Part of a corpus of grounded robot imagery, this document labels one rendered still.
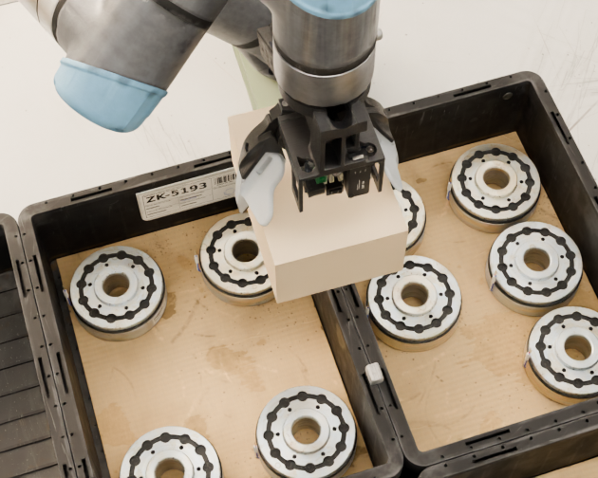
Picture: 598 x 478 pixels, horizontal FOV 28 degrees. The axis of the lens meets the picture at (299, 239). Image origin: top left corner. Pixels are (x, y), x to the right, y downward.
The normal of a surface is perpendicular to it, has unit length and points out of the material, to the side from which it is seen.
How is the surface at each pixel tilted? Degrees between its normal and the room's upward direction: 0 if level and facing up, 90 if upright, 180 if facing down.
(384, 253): 90
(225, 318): 0
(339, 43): 91
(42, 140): 0
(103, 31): 37
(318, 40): 90
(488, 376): 0
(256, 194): 59
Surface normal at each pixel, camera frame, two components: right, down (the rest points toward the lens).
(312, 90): -0.25, 0.85
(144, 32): 0.03, 0.36
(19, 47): -0.01, -0.48
